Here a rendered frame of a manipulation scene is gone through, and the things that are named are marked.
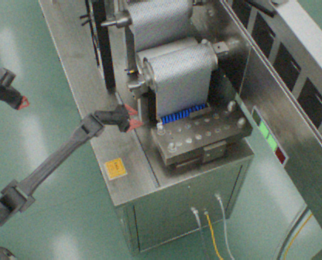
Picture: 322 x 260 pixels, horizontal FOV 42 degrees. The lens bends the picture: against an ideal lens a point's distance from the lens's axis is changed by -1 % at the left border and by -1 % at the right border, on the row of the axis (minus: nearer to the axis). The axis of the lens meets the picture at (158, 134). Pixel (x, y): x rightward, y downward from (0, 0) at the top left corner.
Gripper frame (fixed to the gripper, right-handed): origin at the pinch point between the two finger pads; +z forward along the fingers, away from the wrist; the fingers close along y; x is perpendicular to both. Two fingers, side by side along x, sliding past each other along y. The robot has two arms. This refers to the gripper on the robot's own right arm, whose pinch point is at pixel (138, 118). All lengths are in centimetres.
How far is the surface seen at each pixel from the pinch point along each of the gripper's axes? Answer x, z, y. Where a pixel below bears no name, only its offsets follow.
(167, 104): 9.9, 9.3, 0.4
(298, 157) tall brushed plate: 38, 25, 49
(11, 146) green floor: -127, -4, -81
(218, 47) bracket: 37.9, 20.9, -5.5
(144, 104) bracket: 0.6, 6.2, -7.7
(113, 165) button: -20.9, -5.8, 9.3
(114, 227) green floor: -103, 36, 1
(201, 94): 16.8, 23.5, 0.4
